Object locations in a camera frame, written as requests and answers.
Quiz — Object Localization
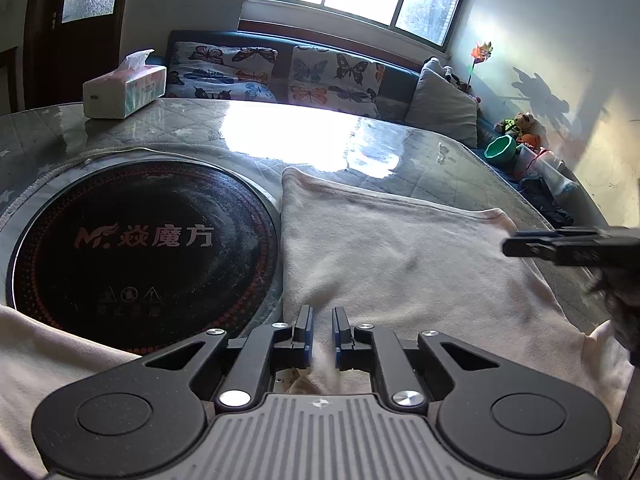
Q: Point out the dark blue garment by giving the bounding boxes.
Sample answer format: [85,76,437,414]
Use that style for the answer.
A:
[520,175,575,228]

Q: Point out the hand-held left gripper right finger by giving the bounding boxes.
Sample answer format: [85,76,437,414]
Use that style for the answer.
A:
[331,306,501,411]

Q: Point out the black round induction cooktop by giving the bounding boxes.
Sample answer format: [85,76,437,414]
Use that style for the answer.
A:
[2,160,281,356]

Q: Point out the dark wooden door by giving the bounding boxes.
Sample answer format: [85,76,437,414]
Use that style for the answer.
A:
[25,0,133,111]

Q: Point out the white tissue box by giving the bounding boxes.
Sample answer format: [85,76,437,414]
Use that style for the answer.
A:
[82,49,167,120]

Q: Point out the butterfly print cushion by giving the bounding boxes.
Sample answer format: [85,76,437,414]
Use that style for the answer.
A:
[287,45,387,120]
[165,40,279,102]

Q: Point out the grey pillow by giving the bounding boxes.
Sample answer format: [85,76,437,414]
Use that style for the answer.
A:
[405,66,480,148]

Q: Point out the brown plush toy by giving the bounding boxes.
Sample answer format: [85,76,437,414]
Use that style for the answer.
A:
[495,112,536,136]

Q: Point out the white black plush toy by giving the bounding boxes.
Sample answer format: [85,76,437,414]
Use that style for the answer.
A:
[422,56,473,93]

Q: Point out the green plastic pot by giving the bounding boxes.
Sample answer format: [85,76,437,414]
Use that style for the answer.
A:
[485,135,517,163]

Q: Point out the cream sweatshirt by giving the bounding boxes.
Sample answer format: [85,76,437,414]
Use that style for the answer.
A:
[0,166,636,478]

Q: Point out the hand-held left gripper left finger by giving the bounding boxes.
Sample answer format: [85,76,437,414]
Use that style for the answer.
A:
[142,305,315,409]

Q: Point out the white plastic bag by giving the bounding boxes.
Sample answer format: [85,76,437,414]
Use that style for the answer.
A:
[515,144,581,196]

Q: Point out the colourful pinwheel toy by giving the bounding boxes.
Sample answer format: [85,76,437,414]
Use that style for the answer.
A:
[469,40,496,92]

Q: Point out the dark blue sofa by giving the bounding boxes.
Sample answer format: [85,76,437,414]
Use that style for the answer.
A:
[150,30,576,231]

